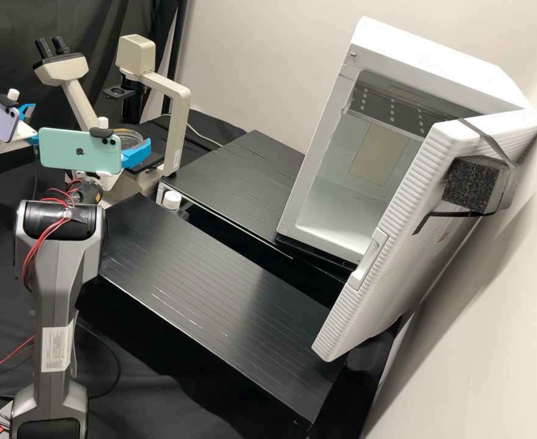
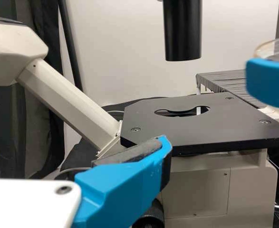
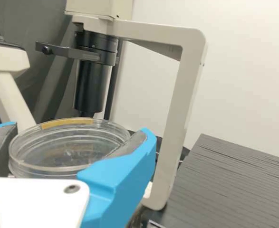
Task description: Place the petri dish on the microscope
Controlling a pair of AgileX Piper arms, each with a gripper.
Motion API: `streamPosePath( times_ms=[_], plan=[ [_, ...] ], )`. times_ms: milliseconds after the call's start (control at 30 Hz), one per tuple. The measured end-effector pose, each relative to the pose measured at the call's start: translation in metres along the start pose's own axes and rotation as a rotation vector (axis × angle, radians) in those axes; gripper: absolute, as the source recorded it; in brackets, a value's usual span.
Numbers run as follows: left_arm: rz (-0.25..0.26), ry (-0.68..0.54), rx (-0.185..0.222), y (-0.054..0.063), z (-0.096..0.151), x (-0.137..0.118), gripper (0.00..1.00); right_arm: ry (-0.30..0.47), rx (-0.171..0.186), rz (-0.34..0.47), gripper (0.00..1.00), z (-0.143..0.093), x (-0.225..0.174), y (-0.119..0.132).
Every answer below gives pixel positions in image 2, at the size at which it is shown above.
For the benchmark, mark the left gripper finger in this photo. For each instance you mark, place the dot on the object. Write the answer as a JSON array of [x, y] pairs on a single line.
[[120, 190]]

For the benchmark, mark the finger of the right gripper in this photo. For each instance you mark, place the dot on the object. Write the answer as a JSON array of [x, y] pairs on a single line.
[[270, 83]]

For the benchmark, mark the petri dish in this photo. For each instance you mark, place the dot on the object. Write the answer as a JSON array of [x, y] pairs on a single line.
[[276, 48]]

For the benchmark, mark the black platform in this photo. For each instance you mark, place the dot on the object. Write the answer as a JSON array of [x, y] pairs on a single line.
[[224, 82]]

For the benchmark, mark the cream microscope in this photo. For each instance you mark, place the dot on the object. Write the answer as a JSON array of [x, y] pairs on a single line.
[[58, 90]]

